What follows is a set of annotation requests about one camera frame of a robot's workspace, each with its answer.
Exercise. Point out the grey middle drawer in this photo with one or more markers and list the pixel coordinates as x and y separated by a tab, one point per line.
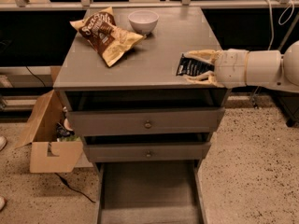
147	152

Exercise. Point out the grey wooden drawer cabinet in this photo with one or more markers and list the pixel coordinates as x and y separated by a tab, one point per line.
144	78

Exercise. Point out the white shoe upper left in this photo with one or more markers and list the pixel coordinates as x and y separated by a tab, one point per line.
3	142

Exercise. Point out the dark blue rxbar wrapper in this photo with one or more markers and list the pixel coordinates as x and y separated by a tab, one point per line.
193	67

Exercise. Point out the grey open bottom drawer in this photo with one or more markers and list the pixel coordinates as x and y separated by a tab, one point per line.
149	192

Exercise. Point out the open cardboard box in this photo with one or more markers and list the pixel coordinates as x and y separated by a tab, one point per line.
47	154

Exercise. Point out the white shoe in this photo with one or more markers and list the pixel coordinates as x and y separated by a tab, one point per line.
2	202
3	142

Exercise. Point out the items inside cardboard box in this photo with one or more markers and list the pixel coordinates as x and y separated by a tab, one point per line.
64	131

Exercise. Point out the white shoe lower left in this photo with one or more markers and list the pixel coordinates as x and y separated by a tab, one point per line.
2	202

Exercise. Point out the metal railing frame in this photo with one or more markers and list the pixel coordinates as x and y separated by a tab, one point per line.
205	4

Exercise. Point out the grey top drawer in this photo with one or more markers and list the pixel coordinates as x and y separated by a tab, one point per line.
153	121

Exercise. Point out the yellow brown chip bag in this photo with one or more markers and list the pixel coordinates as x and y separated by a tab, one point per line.
107	39

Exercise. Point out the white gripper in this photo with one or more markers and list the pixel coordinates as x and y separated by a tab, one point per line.
231	67

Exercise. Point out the white ceramic bowl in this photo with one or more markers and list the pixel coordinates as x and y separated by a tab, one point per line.
143	21

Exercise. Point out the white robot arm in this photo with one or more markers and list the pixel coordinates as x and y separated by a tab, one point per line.
272	70

